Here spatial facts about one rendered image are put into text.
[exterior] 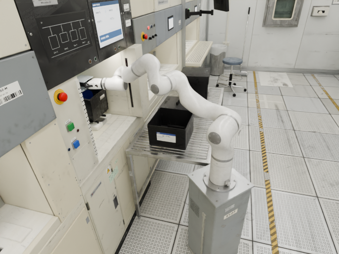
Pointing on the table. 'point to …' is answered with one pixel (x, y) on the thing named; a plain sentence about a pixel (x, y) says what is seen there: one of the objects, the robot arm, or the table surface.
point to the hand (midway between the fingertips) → (83, 82)
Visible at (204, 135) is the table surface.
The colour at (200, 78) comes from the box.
